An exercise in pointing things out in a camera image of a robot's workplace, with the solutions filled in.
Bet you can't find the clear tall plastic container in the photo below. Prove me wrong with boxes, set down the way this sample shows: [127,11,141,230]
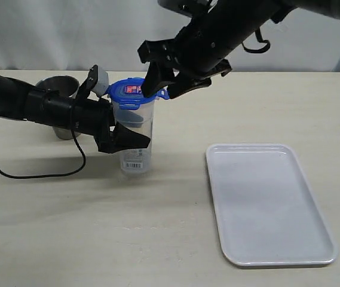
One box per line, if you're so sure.
[112,100,154,175]

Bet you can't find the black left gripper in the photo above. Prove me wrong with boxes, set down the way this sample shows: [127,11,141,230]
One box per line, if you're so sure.
[73,98,151,153]

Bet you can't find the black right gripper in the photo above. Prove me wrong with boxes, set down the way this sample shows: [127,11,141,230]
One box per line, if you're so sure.
[137,5,232,99]

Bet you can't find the white backdrop curtain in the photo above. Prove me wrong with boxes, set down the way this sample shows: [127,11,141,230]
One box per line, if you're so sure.
[0,1,340,72]

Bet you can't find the white rectangular plastic tray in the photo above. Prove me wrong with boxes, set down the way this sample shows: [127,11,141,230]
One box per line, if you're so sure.
[206,143,338,268]

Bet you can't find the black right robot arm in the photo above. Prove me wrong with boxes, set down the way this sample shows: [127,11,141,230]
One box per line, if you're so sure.
[137,0,340,99]

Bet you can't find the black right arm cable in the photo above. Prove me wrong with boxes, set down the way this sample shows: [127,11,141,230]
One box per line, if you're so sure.
[241,26,271,54]

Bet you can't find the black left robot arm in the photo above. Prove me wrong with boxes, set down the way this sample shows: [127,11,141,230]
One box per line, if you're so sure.
[0,65,151,154]

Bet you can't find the stainless steel cup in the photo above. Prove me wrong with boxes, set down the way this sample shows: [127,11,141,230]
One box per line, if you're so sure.
[36,75,79,141]

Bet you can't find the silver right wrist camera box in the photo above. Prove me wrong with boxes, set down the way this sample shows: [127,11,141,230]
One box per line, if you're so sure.
[157,0,209,17]

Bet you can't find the blue plastic snap lid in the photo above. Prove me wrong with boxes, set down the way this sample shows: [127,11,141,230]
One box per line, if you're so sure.
[105,77,170,111]

